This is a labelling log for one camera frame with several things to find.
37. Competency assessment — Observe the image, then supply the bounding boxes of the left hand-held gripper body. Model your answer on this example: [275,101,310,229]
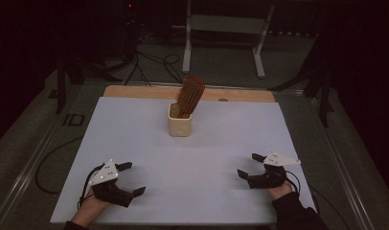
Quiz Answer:
[87,158,135,209]

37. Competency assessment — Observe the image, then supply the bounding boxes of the black cable loop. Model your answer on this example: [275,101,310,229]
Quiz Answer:
[34,135,85,196]

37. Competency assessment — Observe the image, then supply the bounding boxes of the beige square holder cup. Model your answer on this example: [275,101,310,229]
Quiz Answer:
[168,102,193,138]

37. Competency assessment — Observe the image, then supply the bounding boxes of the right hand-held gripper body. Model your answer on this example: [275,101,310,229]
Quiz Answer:
[246,150,302,190]

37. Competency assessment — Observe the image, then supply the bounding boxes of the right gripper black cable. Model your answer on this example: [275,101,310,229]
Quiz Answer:
[285,170,352,230]

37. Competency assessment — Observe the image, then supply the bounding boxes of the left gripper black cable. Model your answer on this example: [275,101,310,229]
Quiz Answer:
[77,163,106,209]

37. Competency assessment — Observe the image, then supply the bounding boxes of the black rectangular floor frame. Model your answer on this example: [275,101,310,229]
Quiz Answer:
[62,113,86,127]

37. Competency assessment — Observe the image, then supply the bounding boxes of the wooden table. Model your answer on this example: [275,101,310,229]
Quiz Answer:
[103,84,276,104]

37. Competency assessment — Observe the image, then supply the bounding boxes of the black floor cables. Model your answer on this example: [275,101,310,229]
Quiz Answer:
[123,30,189,89]

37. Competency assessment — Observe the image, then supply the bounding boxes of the black tripod stand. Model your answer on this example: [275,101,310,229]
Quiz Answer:
[266,32,336,128]
[48,47,124,115]

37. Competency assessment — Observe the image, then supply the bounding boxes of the person's left hand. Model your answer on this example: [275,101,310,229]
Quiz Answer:
[70,187,112,229]

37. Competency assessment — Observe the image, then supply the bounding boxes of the brown wooden hairbrush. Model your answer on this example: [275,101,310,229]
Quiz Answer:
[175,74,207,120]

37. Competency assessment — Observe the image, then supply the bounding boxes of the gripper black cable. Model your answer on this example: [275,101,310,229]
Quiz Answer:
[77,163,106,209]
[285,170,352,230]

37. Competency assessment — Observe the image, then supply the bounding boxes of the person's right hand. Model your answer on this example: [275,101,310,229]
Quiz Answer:
[266,180,296,202]

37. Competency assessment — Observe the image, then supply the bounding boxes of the white table mat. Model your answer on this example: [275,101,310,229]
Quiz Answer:
[49,96,321,226]

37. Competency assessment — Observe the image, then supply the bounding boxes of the white metal stand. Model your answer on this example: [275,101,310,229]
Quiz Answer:
[181,0,276,80]

